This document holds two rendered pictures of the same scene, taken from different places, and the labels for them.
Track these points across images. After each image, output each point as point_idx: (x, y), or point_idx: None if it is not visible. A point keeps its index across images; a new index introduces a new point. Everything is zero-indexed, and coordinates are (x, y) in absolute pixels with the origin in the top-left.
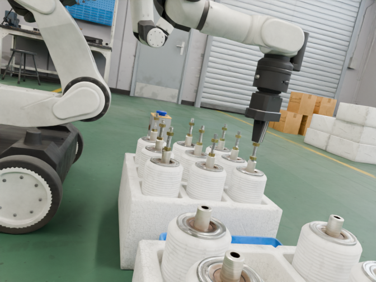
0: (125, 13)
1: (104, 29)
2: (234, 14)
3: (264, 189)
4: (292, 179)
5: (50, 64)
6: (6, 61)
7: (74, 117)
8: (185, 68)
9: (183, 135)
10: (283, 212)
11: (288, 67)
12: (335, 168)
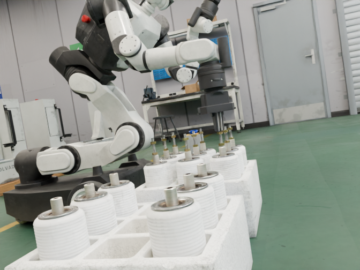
0: (242, 47)
1: (226, 70)
2: (163, 51)
3: (341, 180)
4: None
5: (189, 119)
6: (156, 129)
7: (123, 151)
8: (323, 76)
9: (295, 149)
10: (338, 196)
11: (212, 68)
12: None
